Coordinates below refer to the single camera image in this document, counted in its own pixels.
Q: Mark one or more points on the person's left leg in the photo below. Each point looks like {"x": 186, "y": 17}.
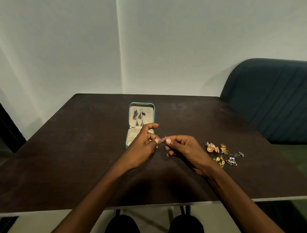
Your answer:
{"x": 122, "y": 224}

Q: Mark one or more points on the black metal table leg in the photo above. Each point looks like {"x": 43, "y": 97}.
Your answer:
{"x": 117, "y": 212}
{"x": 185, "y": 210}

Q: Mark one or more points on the long dark silver dangle earring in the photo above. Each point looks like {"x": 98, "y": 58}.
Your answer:
{"x": 137, "y": 123}
{"x": 142, "y": 123}

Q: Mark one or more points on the gold triangle pearl earring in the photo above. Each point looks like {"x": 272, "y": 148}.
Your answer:
{"x": 231, "y": 161}

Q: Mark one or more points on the dark silver jhumka earring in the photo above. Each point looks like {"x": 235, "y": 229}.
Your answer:
{"x": 140, "y": 116}
{"x": 135, "y": 114}

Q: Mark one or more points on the gold fan earring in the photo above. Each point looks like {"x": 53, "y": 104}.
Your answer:
{"x": 224, "y": 148}

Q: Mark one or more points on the dark teal upholstered chair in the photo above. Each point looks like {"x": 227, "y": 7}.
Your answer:
{"x": 268, "y": 100}

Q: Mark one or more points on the gold jhumka earring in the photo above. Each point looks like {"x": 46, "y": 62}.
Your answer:
{"x": 211, "y": 147}

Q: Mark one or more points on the silver pearl earring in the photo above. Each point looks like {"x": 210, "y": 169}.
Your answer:
{"x": 239, "y": 154}

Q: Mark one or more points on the person's right leg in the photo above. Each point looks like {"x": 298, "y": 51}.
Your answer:
{"x": 186, "y": 224}

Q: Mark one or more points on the person's right hand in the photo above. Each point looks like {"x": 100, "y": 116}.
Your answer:
{"x": 190, "y": 153}

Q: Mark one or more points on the person's left hand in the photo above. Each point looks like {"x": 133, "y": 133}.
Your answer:
{"x": 139, "y": 151}

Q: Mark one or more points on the person's right forearm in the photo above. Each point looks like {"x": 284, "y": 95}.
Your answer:
{"x": 239, "y": 204}

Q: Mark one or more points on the small silver earring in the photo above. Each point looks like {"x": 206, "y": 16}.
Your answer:
{"x": 163, "y": 139}

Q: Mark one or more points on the gold and green earring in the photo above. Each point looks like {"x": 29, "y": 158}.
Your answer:
{"x": 219, "y": 161}

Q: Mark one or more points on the person's left forearm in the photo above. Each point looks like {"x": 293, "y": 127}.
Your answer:
{"x": 96, "y": 196}

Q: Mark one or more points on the person's left thumb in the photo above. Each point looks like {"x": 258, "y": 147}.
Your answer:
{"x": 153, "y": 143}

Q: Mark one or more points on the dark door frame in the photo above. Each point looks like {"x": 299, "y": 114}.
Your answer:
{"x": 9, "y": 134}

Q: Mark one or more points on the person's leg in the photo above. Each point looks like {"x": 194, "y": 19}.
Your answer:
{"x": 122, "y": 224}
{"x": 186, "y": 224}

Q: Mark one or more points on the teal jewelry box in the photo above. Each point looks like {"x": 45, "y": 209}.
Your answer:
{"x": 141, "y": 121}

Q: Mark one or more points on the person's right thumb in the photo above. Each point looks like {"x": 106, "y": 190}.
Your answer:
{"x": 170, "y": 143}

